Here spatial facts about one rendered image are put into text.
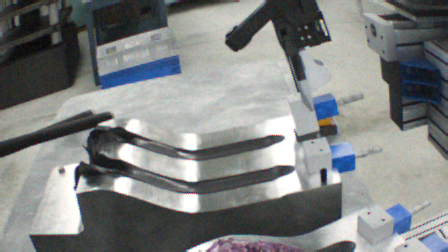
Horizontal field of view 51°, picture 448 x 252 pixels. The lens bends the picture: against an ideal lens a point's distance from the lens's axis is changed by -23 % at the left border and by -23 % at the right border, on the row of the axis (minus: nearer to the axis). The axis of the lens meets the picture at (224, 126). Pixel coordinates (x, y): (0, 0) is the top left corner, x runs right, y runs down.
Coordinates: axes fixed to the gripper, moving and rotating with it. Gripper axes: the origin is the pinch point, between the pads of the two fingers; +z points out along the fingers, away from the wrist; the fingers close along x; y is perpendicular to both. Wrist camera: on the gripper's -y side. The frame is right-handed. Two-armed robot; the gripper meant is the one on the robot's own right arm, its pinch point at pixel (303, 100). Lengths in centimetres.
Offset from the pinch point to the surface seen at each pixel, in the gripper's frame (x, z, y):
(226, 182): -9.4, 5.7, -14.3
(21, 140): 15, -6, -58
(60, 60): 361, -5, -156
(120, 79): 305, 25, -93
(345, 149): -10.8, 6.1, 3.7
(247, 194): -14.8, 6.4, -11.7
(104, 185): -17.1, -0.9, -29.9
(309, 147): -10.7, 4.0, -1.7
